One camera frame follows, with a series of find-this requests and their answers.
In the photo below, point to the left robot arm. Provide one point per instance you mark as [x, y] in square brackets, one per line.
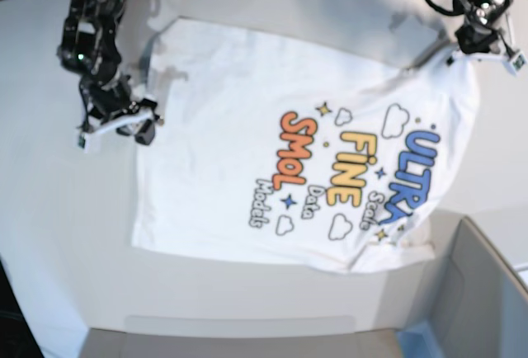
[483, 15]

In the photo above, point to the white printed t-shirt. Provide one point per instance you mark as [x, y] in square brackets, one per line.
[280, 151]

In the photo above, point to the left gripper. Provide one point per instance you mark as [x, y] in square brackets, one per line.
[491, 46]

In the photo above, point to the grey front tray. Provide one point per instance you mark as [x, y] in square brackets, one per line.
[277, 337]

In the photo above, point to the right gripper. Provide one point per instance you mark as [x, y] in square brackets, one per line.
[115, 109]

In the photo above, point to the grey bin right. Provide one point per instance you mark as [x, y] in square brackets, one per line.
[468, 302]

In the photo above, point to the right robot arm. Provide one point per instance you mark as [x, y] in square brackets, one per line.
[88, 48]

